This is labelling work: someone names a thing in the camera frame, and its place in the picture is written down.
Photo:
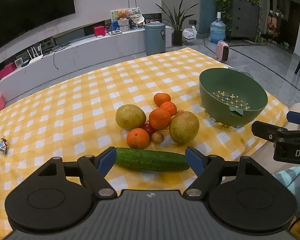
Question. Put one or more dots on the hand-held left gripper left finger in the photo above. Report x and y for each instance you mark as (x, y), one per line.
(108, 158)

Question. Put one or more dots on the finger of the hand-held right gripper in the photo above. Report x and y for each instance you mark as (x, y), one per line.
(265, 130)
(296, 117)

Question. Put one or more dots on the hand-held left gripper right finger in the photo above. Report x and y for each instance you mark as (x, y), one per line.
(193, 158)

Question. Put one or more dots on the yellow-green pear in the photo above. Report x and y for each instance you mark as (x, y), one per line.
(130, 117)
(184, 127)

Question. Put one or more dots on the orange mandarin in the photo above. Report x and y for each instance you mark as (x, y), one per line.
(138, 138)
(168, 108)
(160, 118)
(162, 99)

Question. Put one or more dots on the small brown kiwi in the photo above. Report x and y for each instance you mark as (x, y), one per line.
(157, 137)

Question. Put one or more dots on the green cucumber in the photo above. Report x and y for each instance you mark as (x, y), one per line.
(150, 158)

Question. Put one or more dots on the red cherry tomato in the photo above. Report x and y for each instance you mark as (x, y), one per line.
(149, 129)

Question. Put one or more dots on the green colander bowl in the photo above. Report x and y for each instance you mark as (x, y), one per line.
(215, 87)

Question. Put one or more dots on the teal striped clothing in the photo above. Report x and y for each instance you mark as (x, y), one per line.
(296, 187)

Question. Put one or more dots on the yellow checked tablecloth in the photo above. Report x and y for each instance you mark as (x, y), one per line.
(77, 110)

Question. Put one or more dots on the pink space heater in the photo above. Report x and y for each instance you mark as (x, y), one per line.
(222, 51)

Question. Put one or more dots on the cluttered shoe rack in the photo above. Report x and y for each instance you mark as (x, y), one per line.
(275, 27)

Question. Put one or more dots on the white tv console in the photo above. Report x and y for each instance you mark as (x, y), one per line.
(90, 52)

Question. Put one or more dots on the crumpled candy wrapper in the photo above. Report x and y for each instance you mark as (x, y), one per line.
(1, 145)

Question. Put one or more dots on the blue water jug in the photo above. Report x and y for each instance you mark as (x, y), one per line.
(218, 31)

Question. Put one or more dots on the dark grey dresser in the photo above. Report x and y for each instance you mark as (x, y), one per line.
(245, 17)

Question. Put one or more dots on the white plastic bag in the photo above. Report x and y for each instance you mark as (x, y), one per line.
(189, 36)

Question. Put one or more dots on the grey-blue trash can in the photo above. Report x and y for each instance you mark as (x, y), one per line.
(155, 40)

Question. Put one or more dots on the white router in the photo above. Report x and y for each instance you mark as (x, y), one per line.
(35, 57)

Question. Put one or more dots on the red box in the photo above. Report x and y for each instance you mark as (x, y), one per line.
(99, 30)

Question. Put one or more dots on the small white device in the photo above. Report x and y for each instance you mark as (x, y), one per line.
(19, 62)

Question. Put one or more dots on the magenta box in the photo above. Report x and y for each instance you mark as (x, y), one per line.
(7, 70)

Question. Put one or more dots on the long-leaf potted plant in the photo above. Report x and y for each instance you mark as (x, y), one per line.
(177, 22)

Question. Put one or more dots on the teddy bear bouquet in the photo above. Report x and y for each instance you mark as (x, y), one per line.
(122, 18)

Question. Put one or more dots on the printed picture board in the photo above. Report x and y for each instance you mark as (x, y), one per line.
(137, 17)

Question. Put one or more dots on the wall socket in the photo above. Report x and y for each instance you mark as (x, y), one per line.
(193, 22)

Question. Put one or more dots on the black wall television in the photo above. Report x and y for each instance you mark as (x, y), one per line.
(27, 7)

